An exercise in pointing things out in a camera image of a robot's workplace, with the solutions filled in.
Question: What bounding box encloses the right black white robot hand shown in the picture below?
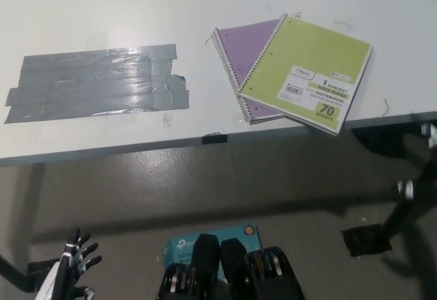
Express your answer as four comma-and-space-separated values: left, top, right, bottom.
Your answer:
395, 122, 437, 202

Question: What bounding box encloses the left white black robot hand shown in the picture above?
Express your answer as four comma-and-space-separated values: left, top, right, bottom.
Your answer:
36, 228, 103, 300

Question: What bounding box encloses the green Mead spiral notebook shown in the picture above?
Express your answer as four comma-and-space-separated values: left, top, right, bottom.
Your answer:
238, 12, 374, 136

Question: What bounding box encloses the black ribbed robot body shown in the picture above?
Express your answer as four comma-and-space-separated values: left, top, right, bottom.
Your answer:
155, 233, 305, 300

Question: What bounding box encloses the black floor tape patch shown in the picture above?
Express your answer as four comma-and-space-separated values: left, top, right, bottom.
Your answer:
27, 260, 64, 293
341, 223, 393, 258

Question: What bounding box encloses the teal TP-Link router box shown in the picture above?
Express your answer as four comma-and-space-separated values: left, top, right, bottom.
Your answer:
160, 223, 264, 282

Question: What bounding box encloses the small black tape strip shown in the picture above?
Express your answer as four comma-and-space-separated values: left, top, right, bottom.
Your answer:
201, 134, 229, 145

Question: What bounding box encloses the purple spiral notebook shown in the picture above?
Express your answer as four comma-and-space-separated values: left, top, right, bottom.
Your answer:
211, 11, 303, 126

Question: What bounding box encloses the grey duct tape patch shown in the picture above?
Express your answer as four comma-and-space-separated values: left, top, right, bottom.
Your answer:
3, 43, 191, 125

